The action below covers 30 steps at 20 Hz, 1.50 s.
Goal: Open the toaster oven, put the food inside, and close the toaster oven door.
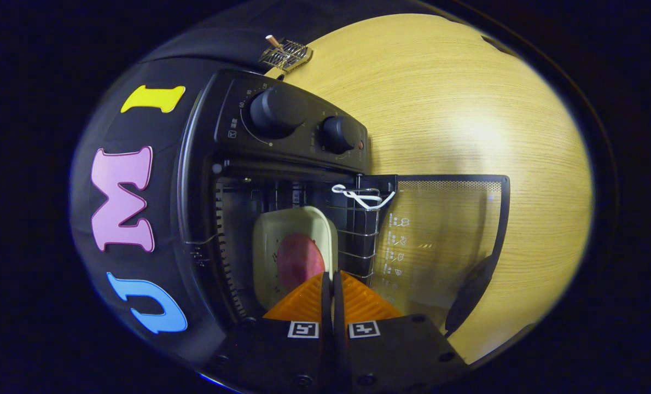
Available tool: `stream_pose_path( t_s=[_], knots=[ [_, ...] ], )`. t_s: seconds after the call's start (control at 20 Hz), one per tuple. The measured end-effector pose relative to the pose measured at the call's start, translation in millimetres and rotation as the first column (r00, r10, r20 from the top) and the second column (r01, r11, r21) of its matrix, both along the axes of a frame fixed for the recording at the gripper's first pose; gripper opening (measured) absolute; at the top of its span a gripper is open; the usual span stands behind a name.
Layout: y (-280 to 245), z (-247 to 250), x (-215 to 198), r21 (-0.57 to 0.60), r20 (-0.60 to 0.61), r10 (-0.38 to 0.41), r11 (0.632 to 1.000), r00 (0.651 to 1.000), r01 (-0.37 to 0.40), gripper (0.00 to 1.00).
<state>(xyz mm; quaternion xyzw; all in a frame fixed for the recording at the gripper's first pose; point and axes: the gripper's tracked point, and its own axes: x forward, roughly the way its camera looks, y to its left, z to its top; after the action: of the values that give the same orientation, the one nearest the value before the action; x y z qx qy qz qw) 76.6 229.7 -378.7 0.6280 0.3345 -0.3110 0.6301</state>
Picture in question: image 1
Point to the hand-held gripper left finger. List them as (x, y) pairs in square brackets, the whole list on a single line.
[(282, 350)]

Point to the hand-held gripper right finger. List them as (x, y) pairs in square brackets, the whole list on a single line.
[(391, 355)]

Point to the pink round meat slice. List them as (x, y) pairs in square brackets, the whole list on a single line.
[(298, 262)]

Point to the cream rectangular plate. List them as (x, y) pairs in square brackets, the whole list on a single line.
[(265, 246)]

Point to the black toaster oven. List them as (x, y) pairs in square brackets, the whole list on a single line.
[(205, 164)]

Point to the wooden stick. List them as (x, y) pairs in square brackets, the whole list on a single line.
[(272, 40)]

